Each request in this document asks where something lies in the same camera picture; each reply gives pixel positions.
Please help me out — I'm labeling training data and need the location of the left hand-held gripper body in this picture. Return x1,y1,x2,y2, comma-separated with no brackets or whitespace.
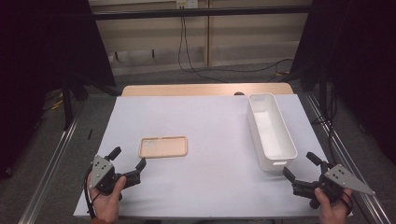
88,154,127,196

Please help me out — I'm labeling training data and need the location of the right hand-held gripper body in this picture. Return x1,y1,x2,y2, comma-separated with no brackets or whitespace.
317,163,376,201

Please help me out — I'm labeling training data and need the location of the beige phone case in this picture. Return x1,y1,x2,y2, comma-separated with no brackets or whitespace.
138,135,189,160

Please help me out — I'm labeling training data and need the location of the person's left hand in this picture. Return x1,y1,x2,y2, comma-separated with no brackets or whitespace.
86,172,128,221

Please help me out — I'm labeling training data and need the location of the person's right hand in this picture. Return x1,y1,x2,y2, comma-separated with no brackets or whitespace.
314,187,353,224

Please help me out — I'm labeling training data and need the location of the white plastic bin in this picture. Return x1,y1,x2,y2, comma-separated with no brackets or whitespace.
247,92,299,173

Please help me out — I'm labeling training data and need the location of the black metal stand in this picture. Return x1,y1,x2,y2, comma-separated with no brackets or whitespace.
318,66,332,123
60,74,77,132

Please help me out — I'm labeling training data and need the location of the white table mat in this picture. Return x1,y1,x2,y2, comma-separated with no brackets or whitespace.
73,93,354,219

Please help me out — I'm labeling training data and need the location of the wooden table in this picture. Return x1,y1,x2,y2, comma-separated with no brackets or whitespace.
120,82,294,97

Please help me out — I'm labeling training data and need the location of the dark curtain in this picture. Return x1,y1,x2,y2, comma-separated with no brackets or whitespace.
290,0,396,164
0,0,117,180

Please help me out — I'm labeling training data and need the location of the black horizontal bar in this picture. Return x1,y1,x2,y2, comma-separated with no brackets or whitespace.
92,5,313,21

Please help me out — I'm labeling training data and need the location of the right gripper black strap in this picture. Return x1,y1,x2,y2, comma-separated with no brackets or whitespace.
340,189,355,217

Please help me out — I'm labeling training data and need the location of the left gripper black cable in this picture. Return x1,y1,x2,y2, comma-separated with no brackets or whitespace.
84,167,102,220

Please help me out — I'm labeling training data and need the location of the metal floor rail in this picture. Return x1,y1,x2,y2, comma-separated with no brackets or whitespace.
303,91,394,224
18,102,86,224

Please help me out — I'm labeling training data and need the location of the yellow cable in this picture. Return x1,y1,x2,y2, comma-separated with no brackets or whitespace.
49,92,65,111

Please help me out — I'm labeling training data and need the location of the black floor cable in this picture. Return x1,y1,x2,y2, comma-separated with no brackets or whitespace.
199,58,294,76

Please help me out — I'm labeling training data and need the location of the black hanging cable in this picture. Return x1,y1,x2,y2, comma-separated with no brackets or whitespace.
177,16,230,84

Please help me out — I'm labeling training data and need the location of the white wall socket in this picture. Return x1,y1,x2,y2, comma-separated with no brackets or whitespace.
176,0,200,9

